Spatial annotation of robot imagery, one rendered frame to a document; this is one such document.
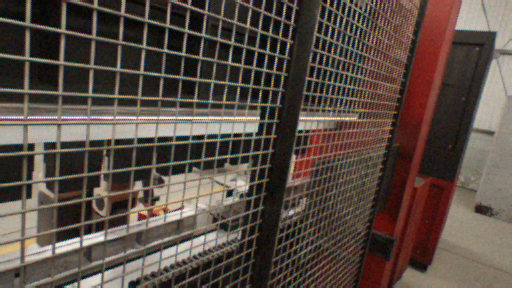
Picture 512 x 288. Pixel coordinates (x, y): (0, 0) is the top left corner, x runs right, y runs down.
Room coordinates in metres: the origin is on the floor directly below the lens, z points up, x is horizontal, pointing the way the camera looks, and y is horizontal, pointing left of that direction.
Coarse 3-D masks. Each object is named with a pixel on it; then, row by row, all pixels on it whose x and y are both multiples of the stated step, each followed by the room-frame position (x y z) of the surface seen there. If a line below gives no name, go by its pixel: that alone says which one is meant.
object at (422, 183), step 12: (420, 180) 2.76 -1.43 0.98; (420, 192) 2.57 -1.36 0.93; (420, 204) 2.68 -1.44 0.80; (408, 216) 2.44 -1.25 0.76; (420, 216) 2.81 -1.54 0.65; (408, 228) 2.49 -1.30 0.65; (408, 240) 2.60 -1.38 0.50; (408, 252) 2.72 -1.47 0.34; (396, 264) 2.44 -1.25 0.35; (396, 276) 2.51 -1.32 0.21
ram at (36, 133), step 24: (0, 120) 0.83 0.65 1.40; (48, 120) 0.92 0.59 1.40; (72, 120) 0.97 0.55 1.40; (96, 120) 1.03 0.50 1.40; (120, 120) 1.10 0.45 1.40; (144, 120) 1.17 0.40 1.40; (168, 120) 1.25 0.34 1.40; (216, 120) 1.46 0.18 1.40; (240, 120) 1.58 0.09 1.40; (0, 144) 0.83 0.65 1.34
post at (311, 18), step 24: (288, 0) 0.55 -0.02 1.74; (312, 0) 0.56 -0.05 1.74; (288, 24) 0.55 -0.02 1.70; (312, 24) 0.57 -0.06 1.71; (288, 48) 0.55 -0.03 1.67; (288, 72) 0.54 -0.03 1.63; (264, 96) 0.56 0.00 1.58; (288, 96) 0.54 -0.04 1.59; (264, 120) 0.56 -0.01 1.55; (288, 120) 0.55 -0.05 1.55; (264, 144) 0.55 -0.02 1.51; (288, 144) 0.56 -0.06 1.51; (264, 168) 0.55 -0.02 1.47; (288, 168) 0.57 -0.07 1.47; (264, 192) 0.54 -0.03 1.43; (264, 216) 0.54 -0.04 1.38; (240, 240) 0.57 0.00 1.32; (264, 240) 0.54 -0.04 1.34; (240, 264) 0.56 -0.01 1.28; (264, 264) 0.56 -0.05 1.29
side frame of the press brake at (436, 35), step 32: (448, 0) 2.13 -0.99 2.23; (448, 32) 2.19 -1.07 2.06; (416, 64) 2.19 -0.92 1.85; (384, 96) 2.28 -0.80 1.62; (416, 96) 2.16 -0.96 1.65; (352, 128) 2.38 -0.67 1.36; (416, 128) 2.13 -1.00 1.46; (416, 160) 2.22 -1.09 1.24; (384, 224) 2.16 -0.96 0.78; (320, 256) 2.40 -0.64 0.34
